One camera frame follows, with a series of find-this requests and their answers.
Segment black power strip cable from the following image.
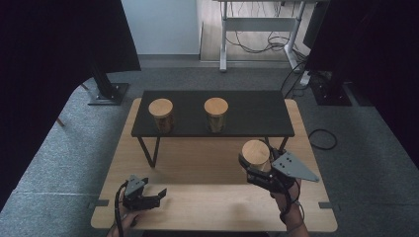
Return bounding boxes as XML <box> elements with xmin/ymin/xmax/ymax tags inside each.
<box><xmin>280</xmin><ymin>58</ymin><xmax>310</xmax><ymax>100</ymax></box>

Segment black metal-legged shelf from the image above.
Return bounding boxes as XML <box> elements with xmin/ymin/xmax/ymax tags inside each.
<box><xmin>130</xmin><ymin>90</ymin><xmax>295</xmax><ymax>170</ymax></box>

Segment looped black floor cable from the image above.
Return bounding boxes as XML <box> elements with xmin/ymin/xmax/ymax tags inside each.
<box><xmin>307</xmin><ymin>127</ymin><xmax>339</xmax><ymax>152</ymax></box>

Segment white power strip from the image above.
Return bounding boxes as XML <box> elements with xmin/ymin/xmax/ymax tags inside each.
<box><xmin>298</xmin><ymin>70</ymin><xmax>312</xmax><ymax>88</ymax></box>

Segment person's left hand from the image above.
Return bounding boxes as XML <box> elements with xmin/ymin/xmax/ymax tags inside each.
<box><xmin>106</xmin><ymin>209</ymin><xmax>141</xmax><ymax>237</ymax></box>

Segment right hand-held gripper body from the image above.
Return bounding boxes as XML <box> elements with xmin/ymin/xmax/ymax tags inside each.
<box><xmin>246</xmin><ymin>150</ymin><xmax>321</xmax><ymax>196</ymax></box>

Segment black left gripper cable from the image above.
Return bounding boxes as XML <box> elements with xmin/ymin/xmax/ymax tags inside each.
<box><xmin>113</xmin><ymin>182</ymin><xmax>129</xmax><ymax>237</ymax></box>

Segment black curtain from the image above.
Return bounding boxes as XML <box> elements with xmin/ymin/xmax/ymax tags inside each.
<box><xmin>302</xmin><ymin>0</ymin><xmax>419</xmax><ymax>170</ymax></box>
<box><xmin>0</xmin><ymin>0</ymin><xmax>142</xmax><ymax>212</ymax></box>

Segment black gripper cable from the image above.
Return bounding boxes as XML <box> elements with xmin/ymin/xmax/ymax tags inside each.
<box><xmin>279</xmin><ymin>179</ymin><xmax>306</xmax><ymax>229</ymax></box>
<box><xmin>113</xmin><ymin>182</ymin><xmax>129</xmax><ymax>237</ymax></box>

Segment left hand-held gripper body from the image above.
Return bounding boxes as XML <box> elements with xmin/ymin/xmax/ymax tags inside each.
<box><xmin>121</xmin><ymin>174</ymin><xmax>163</xmax><ymax>212</ymax></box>

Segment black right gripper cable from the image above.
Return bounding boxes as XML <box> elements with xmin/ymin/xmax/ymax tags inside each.
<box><xmin>279</xmin><ymin>179</ymin><xmax>306</xmax><ymax>229</ymax></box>

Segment person's right hand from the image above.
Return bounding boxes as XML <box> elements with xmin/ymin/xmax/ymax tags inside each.
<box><xmin>269</xmin><ymin>179</ymin><xmax>303</xmax><ymax>221</ymax></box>

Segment tangle of black floor cables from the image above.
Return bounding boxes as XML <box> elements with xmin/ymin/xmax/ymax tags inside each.
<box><xmin>226</xmin><ymin>0</ymin><xmax>305</xmax><ymax>55</ymax></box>

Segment white metal desk frame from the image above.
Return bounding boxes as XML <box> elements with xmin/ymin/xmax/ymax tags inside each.
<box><xmin>212</xmin><ymin>0</ymin><xmax>310</xmax><ymax>74</ymax></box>

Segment glass jar with bamboo lid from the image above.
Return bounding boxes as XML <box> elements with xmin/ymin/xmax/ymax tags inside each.
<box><xmin>203</xmin><ymin>97</ymin><xmax>229</xmax><ymax>133</ymax></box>
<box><xmin>240</xmin><ymin>139</ymin><xmax>272</xmax><ymax>173</ymax></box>
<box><xmin>147</xmin><ymin>98</ymin><xmax>175</xmax><ymax>134</ymax></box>

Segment black stand with base plate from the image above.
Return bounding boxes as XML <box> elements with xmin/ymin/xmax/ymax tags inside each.
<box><xmin>87</xmin><ymin>60</ymin><xmax>130</xmax><ymax>107</ymax></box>
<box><xmin>309</xmin><ymin>69</ymin><xmax>354</xmax><ymax>107</ymax></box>

